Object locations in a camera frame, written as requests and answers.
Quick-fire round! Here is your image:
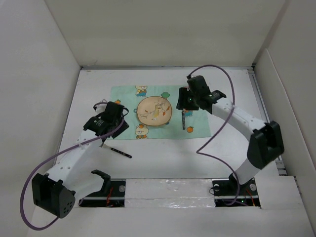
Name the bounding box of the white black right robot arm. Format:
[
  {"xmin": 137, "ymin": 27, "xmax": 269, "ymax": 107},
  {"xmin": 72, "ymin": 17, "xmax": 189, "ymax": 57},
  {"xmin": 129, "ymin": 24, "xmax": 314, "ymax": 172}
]
[{"xmin": 176, "ymin": 76, "xmax": 284, "ymax": 195}]

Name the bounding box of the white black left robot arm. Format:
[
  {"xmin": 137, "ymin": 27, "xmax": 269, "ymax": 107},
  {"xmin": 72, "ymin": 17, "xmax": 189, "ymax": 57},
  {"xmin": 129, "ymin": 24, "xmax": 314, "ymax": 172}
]
[{"xmin": 32, "ymin": 102, "xmax": 129, "ymax": 218}]

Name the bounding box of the silver fork black handle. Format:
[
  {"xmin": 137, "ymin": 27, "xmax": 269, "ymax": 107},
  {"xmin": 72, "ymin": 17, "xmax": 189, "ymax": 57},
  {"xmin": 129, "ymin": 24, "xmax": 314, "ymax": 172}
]
[{"xmin": 100, "ymin": 144, "xmax": 132, "ymax": 158}]

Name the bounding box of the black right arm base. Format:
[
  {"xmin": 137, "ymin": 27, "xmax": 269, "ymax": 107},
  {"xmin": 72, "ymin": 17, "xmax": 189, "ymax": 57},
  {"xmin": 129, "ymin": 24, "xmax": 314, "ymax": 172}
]
[{"xmin": 208, "ymin": 178, "xmax": 261, "ymax": 207}]

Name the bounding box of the beige patterned plate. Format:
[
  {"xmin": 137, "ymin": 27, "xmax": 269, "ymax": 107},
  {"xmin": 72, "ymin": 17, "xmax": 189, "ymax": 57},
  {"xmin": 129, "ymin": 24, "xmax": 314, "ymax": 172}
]
[{"xmin": 136, "ymin": 96, "xmax": 172, "ymax": 126}]

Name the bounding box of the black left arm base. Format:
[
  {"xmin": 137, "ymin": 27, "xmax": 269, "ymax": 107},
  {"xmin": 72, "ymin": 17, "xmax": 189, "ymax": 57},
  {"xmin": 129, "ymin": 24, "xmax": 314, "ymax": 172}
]
[{"xmin": 79, "ymin": 170, "xmax": 126, "ymax": 208}]

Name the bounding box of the mint green cartoon cloth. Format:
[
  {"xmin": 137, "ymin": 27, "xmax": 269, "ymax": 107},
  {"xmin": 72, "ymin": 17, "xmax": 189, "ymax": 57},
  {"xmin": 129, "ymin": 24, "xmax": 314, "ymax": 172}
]
[{"xmin": 110, "ymin": 85, "xmax": 211, "ymax": 140}]

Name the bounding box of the steak knife black blade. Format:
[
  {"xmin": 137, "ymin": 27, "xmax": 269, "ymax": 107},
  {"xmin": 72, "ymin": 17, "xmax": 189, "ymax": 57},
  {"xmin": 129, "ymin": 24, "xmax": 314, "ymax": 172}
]
[{"xmin": 182, "ymin": 109, "xmax": 186, "ymax": 130}]

